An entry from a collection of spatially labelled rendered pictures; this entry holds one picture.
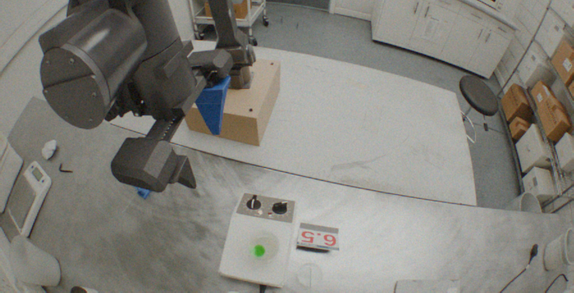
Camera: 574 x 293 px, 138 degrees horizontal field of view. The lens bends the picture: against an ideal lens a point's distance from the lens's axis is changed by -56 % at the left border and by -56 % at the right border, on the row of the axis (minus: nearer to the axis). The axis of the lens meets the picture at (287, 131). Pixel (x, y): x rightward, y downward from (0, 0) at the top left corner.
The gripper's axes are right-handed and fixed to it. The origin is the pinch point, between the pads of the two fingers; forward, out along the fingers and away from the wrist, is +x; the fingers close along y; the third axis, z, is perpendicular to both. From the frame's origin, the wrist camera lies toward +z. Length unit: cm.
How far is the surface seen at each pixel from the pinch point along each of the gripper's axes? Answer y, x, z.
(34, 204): 18, 20, 73
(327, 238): -2.9, 34.2, -15.1
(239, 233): 1.6, 24.9, 1.1
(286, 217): -4.8, 28.4, -6.2
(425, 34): -233, 87, -109
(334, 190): -15.9, 34.8, -15.5
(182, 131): -24.4, 26.1, 27.7
